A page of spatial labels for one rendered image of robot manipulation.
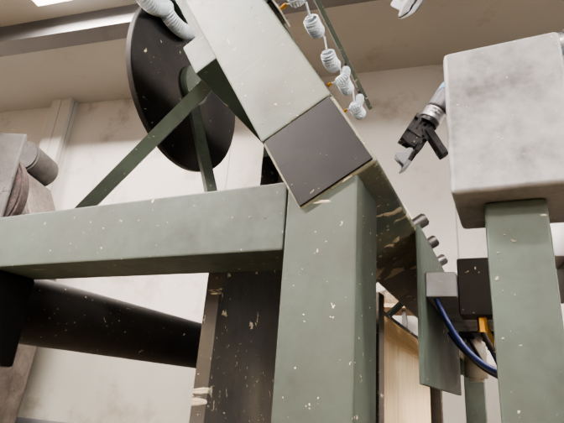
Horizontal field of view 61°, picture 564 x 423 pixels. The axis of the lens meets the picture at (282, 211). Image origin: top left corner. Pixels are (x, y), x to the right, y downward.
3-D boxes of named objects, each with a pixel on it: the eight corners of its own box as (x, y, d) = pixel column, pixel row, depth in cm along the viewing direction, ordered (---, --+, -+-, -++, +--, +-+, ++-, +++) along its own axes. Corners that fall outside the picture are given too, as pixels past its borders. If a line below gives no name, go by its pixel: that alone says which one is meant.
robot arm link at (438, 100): (463, 83, 162) (441, 75, 167) (446, 109, 161) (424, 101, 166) (465, 96, 169) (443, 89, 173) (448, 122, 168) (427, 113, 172)
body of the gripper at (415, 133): (395, 144, 170) (414, 117, 171) (416, 158, 169) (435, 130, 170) (399, 138, 162) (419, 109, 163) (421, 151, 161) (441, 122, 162)
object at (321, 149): (298, 211, 57) (377, 159, 55) (260, 141, 63) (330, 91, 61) (468, 366, 241) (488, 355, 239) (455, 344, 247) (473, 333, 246)
